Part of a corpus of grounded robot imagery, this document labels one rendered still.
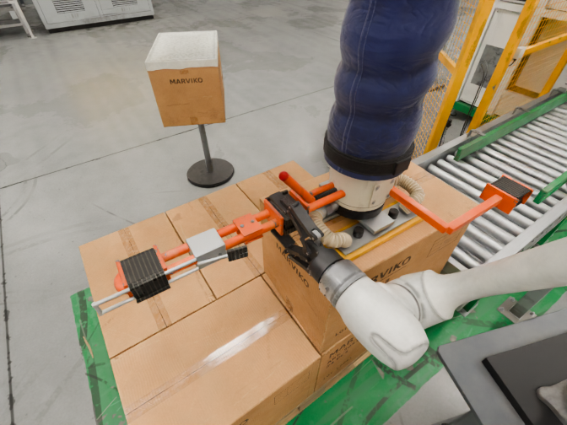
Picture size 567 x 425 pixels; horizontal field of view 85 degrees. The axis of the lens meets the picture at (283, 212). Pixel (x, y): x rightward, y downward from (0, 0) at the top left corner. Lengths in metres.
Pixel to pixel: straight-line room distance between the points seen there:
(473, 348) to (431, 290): 0.43
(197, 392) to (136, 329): 0.33
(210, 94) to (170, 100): 0.25
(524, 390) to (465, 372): 0.13
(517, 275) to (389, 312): 0.20
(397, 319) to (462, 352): 0.51
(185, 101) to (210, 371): 1.56
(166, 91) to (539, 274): 1.96
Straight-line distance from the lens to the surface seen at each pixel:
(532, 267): 0.56
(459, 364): 1.05
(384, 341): 0.58
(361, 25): 0.68
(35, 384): 2.08
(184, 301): 1.31
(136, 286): 0.67
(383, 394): 1.75
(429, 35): 0.67
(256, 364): 1.16
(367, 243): 0.89
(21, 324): 2.32
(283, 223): 0.73
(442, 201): 1.14
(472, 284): 0.67
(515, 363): 1.09
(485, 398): 1.04
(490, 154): 2.38
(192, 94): 2.11
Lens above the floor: 1.63
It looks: 44 degrees down
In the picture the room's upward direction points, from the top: straight up
